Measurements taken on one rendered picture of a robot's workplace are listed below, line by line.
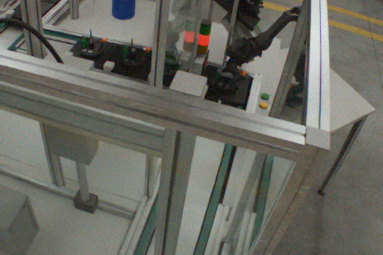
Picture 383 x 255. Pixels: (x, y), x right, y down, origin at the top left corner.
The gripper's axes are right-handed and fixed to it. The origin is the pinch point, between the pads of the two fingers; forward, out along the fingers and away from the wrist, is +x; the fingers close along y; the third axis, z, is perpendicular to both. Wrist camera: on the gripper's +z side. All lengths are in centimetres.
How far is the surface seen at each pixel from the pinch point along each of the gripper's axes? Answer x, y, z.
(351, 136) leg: -22, -25, -94
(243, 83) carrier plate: 1.9, -4.2, -14.7
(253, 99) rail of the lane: -1.3, 4.8, -20.8
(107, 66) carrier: 46, 11, 38
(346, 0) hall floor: -3, -374, -165
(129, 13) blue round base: 61, -56, 43
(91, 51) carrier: 53, 4, 49
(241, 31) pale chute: -2.1, -33.5, -0.2
